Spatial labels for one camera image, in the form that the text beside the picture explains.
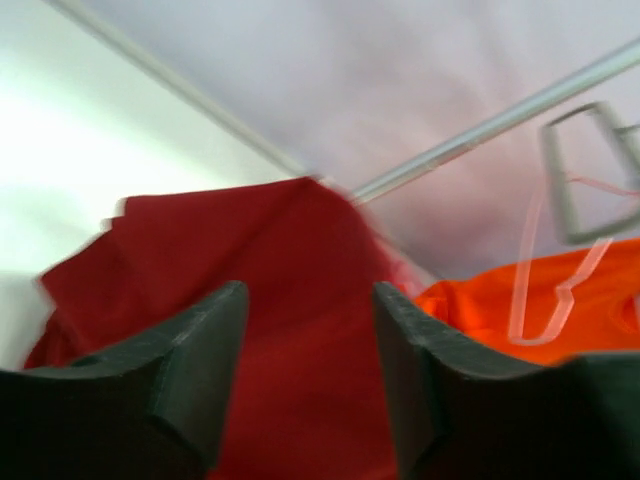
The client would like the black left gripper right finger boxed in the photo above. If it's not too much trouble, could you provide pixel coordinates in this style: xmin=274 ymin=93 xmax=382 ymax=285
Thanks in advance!
xmin=373 ymin=283 xmax=639 ymax=479

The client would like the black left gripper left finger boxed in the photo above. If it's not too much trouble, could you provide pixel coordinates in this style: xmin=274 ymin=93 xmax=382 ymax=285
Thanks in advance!
xmin=1 ymin=282 xmax=248 ymax=479

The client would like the dark red t shirt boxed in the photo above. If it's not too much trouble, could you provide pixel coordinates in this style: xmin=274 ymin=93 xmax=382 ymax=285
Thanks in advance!
xmin=26 ymin=178 xmax=396 ymax=479

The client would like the orange t shirt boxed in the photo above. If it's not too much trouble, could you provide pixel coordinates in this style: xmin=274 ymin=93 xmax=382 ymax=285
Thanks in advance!
xmin=415 ymin=252 xmax=639 ymax=364

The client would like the grey plastic hanger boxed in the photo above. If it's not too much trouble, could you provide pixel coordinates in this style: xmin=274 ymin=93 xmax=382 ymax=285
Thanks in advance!
xmin=540 ymin=102 xmax=639 ymax=245

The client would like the white clothes rack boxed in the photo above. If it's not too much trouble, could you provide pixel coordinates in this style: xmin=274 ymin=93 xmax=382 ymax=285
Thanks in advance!
xmin=347 ymin=38 xmax=639 ymax=204

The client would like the pink wire hanger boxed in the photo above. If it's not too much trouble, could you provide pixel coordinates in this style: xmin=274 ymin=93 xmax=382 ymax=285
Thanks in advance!
xmin=507 ymin=182 xmax=639 ymax=347

